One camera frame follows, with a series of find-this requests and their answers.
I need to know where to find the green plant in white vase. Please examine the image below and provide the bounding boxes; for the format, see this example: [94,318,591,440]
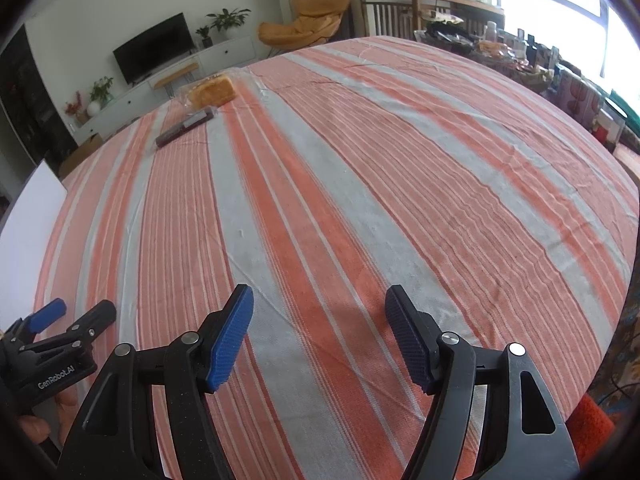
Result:
[87,76,115,117]

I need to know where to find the large potted green plant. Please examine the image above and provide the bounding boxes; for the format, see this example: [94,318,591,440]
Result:
[206,7,252,40]

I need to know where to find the dark wooden slatted chair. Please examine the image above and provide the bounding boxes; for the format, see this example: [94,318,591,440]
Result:
[358,0,421,41]

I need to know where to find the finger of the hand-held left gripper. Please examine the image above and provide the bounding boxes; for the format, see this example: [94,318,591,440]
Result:
[20,300,117,356]
[5,298,68,346]

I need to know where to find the wooden bench with metal legs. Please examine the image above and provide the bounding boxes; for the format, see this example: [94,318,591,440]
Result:
[151,62,201,96]

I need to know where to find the orange striped tablecloth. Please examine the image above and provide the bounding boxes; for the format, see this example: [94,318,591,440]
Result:
[32,35,633,480]

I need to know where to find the brown cardboard box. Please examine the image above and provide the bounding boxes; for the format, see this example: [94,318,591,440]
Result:
[60,132,106,171]

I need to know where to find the orange rocking chair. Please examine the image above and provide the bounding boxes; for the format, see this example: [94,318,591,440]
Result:
[257,0,352,56]

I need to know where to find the pile of assorted goods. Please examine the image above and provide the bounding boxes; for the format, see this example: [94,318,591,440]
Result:
[415,10,640,156]

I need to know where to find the orange cloth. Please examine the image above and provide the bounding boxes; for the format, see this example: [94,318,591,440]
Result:
[567,395,616,461]

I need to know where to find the red flowers in vase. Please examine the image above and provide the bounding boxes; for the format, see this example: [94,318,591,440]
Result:
[64,91,87,126]

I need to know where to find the window with dark frame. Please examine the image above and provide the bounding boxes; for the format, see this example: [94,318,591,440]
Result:
[495,0,640,111]

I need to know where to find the dark red sausage stick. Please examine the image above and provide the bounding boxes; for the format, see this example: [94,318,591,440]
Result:
[155,107,217,149]

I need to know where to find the black display cabinet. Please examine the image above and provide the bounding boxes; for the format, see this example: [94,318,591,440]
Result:
[0,25,78,161]

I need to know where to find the black flat television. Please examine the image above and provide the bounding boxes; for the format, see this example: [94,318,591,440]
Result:
[112,12,197,86]

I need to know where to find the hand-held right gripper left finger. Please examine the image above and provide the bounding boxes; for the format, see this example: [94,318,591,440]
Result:
[57,284,254,480]

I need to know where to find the person's left hand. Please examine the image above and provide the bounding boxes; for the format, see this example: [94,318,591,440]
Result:
[20,391,76,445]

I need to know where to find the floral printed cloth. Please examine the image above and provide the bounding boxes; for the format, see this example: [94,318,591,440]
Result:
[587,305,640,411]

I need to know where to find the white television cabinet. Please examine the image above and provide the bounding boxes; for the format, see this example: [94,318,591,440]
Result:
[75,35,257,133]

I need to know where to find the bread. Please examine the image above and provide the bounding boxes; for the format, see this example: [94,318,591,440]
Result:
[182,72,241,110]

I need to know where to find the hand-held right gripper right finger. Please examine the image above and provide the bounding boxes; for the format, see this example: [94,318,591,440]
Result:
[385,284,581,480]

